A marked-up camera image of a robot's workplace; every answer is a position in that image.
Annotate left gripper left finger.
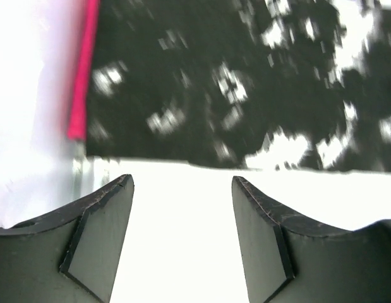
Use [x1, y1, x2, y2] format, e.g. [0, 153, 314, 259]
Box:
[0, 174, 134, 303]

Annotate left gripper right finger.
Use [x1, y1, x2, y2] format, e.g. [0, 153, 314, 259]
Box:
[232, 176, 391, 303]

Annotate black white tie-dye trousers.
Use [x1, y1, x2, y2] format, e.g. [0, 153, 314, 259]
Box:
[85, 0, 391, 172]

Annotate folded magenta trousers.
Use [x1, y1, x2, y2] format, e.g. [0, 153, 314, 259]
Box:
[67, 0, 100, 141]

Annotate aluminium rail frame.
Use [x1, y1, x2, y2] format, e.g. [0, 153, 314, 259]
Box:
[73, 141, 94, 201]

